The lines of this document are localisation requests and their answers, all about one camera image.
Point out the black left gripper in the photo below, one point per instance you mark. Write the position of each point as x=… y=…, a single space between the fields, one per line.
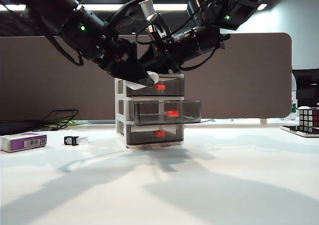
x=119 y=65

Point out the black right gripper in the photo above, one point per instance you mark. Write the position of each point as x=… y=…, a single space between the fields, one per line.
x=162 y=60

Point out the white earphone case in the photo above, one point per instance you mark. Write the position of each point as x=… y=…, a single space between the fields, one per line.
x=154 y=77

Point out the white three-layer drawer cabinet frame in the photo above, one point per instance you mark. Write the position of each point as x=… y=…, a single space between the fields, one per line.
x=120 y=105

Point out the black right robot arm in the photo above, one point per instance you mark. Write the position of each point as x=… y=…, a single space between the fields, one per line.
x=207 y=43

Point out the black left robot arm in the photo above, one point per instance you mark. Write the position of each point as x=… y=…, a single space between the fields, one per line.
x=62 y=18

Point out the long ceiling light strip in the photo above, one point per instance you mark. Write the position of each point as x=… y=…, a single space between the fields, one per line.
x=174 y=6

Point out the small black and clear clip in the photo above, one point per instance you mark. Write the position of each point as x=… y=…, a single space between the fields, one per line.
x=69 y=140

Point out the brown desk partition panel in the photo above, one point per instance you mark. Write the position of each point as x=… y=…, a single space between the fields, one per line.
x=249 y=72

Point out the dark flat bag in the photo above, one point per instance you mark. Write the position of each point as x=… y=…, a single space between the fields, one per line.
x=15 y=127

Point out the purple and white carton box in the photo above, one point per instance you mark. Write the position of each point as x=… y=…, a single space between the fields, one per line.
x=20 y=142

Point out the clear bottle with green label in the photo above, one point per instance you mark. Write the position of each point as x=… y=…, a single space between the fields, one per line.
x=294 y=102

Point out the white flat tray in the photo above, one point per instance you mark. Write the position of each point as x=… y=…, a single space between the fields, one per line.
x=291 y=129

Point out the black rubik's cube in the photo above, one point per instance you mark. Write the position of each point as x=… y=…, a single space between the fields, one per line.
x=309 y=120

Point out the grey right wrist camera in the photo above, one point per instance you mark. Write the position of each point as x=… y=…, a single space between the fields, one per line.
x=153 y=19

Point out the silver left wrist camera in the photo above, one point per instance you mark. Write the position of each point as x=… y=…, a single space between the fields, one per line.
x=147 y=8

